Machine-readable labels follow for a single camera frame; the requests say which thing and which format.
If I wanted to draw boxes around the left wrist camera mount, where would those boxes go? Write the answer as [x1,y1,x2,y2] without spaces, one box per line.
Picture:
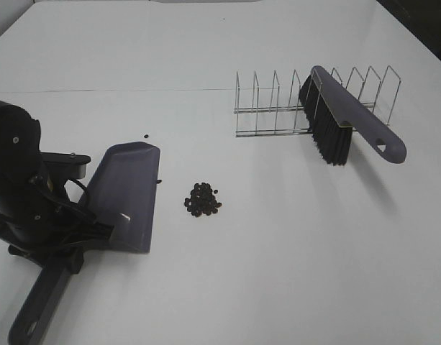
[41,152,91,180]

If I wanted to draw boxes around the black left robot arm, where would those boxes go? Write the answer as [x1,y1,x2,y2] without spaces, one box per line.
[0,101,96,254]

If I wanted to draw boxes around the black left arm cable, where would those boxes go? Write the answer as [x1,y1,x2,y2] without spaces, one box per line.
[29,175,99,252]

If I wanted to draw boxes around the purple hand brush black bristles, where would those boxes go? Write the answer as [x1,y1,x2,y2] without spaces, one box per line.
[299,65,407,165]

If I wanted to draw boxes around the pile of coffee beans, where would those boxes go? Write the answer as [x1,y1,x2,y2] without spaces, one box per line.
[183,182,222,217]

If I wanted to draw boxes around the purple plastic dustpan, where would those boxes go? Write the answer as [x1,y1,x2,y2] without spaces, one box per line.
[7,142,160,344]

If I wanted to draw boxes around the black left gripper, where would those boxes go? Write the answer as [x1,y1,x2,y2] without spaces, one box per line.
[0,107,98,265]

